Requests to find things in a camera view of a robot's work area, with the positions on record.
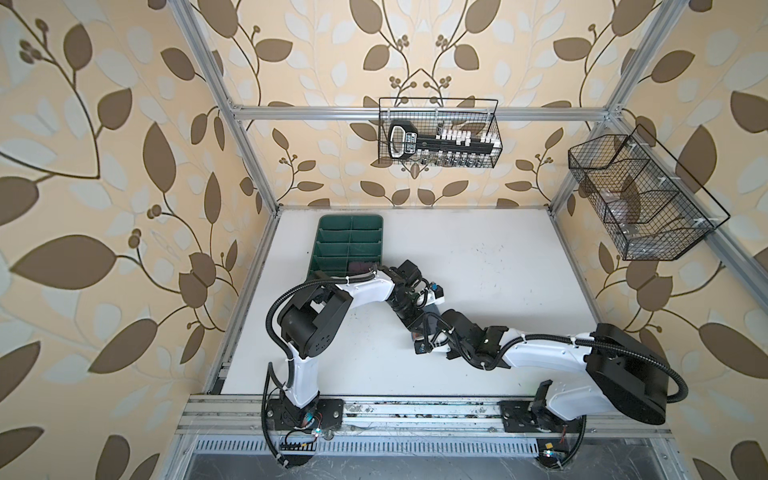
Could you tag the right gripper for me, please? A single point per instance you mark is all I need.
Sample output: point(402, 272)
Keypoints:
point(450, 353)

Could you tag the purple sock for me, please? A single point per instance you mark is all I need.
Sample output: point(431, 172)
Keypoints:
point(360, 267)

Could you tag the aluminium front rail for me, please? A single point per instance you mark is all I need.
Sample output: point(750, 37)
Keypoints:
point(368, 415)

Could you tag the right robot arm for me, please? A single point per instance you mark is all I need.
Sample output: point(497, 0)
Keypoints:
point(606, 370)

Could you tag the back wire basket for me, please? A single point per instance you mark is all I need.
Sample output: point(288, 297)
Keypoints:
point(469, 114)

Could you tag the blue striped sock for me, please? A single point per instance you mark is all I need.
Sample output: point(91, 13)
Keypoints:
point(429, 326)

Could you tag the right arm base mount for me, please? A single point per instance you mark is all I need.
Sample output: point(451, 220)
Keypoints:
point(521, 416)

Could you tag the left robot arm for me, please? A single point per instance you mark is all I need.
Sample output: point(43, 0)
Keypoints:
point(305, 320)

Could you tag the green divided tray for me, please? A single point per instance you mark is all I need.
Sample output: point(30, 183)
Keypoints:
point(340, 239)

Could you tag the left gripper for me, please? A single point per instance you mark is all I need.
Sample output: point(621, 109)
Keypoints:
point(415, 320)

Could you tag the black tool rack in basket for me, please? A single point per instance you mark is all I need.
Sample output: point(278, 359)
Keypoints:
point(403, 140)

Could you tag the side wire basket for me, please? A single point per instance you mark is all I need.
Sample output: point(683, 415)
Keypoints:
point(653, 207)

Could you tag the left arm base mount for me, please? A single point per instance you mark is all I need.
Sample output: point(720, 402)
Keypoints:
point(303, 417)

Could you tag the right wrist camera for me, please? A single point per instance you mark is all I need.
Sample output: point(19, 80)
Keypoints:
point(424, 346)

